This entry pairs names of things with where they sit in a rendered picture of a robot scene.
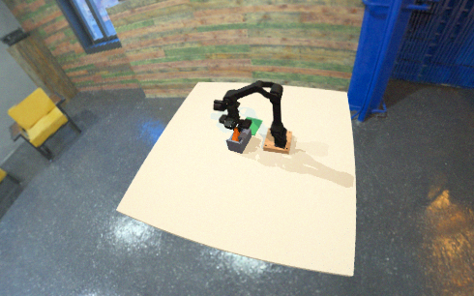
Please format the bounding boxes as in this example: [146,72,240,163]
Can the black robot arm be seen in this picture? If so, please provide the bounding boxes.
[213,80,287,149]

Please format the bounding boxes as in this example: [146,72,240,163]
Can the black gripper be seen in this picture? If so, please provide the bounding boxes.
[219,110,252,132]

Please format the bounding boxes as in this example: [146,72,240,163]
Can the orange l-shaped part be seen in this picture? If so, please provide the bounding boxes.
[232,127,240,141]

